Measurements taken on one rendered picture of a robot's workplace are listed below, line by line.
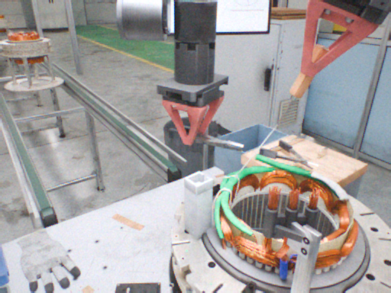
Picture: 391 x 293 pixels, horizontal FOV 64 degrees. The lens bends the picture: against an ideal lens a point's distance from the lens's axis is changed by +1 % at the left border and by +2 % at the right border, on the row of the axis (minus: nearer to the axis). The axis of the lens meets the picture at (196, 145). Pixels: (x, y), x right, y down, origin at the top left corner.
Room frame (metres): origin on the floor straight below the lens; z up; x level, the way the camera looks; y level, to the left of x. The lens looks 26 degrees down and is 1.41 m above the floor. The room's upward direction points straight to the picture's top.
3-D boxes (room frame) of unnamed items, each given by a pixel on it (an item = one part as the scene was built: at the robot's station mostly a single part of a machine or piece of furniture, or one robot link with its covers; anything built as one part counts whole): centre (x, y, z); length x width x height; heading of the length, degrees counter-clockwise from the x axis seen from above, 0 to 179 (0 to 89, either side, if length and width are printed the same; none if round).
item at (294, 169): (0.42, -0.16, 1.15); 0.15 x 0.04 x 0.02; 41
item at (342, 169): (0.62, -0.24, 1.05); 0.20 x 0.19 x 0.02; 38
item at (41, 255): (0.60, 0.39, 0.79); 0.24 x 0.12 x 0.02; 35
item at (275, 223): (0.24, -0.09, 1.21); 0.04 x 0.04 x 0.03; 41
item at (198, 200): (0.35, 0.00, 1.14); 0.03 x 0.03 x 0.09; 41
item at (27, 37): (2.25, 1.18, 1.05); 0.22 x 0.22 x 0.20
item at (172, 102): (0.45, 0.01, 1.24); 0.07 x 0.07 x 0.09; 58
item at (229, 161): (0.74, -0.15, 0.92); 0.17 x 0.11 x 0.28; 128
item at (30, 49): (2.25, 1.18, 0.94); 0.39 x 0.39 x 0.30
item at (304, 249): (0.22, -0.10, 1.20); 0.02 x 0.01 x 0.03; 33
